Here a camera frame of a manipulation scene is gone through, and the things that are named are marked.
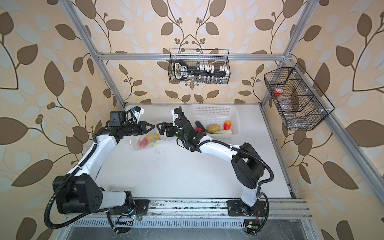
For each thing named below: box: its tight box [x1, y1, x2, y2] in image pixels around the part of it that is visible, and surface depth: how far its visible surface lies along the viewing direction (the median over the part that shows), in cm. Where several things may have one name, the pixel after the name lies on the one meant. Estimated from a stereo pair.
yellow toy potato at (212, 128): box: [207, 124, 221, 134], surface depth 103 cm
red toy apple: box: [138, 137, 148, 148], surface depth 96 cm
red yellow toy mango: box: [223, 120, 232, 130], surface depth 105 cm
